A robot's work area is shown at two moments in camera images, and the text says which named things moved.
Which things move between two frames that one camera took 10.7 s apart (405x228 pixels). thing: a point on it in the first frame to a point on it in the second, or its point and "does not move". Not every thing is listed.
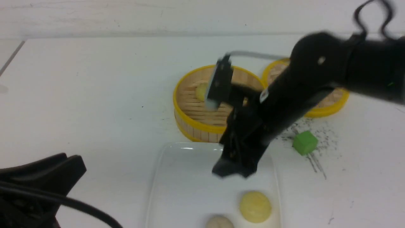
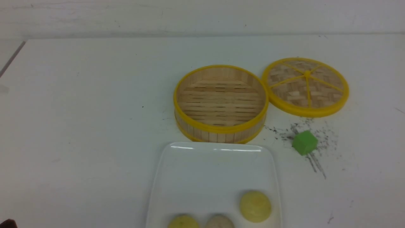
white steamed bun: (219, 222) does not move
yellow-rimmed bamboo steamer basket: (194, 120) does not move
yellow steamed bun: (255, 207) does not move
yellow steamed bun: (201, 90) to (183, 221)
